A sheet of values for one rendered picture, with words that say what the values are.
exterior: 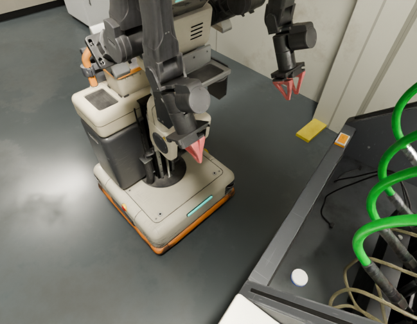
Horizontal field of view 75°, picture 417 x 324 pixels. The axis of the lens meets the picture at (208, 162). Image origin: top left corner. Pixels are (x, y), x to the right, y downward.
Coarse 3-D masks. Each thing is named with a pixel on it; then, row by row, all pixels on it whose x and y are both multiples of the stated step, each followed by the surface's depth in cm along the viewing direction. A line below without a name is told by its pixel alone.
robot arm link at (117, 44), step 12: (120, 0) 56; (132, 0) 57; (120, 12) 58; (132, 12) 59; (108, 24) 60; (120, 24) 59; (132, 24) 61; (108, 36) 63; (120, 36) 61; (108, 48) 66; (120, 48) 62; (120, 60) 65
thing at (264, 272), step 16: (352, 128) 89; (336, 160) 80; (320, 176) 76; (304, 192) 72; (320, 192) 73; (304, 208) 69; (288, 224) 66; (272, 240) 63; (288, 240) 63; (272, 256) 61; (256, 272) 58; (272, 272) 59
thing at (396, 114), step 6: (414, 84) 45; (408, 90) 46; (414, 90) 45; (402, 96) 47; (408, 96) 46; (402, 102) 47; (396, 108) 48; (402, 108) 48; (396, 114) 49; (396, 120) 50; (396, 126) 50; (396, 132) 51; (396, 138) 52
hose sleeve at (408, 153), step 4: (404, 148) 52; (408, 148) 51; (412, 148) 51; (404, 152) 52; (408, 152) 52; (412, 152) 51; (416, 152) 52; (408, 156) 52; (412, 156) 52; (416, 156) 52; (412, 160) 52; (416, 160) 52; (412, 164) 53; (416, 164) 52
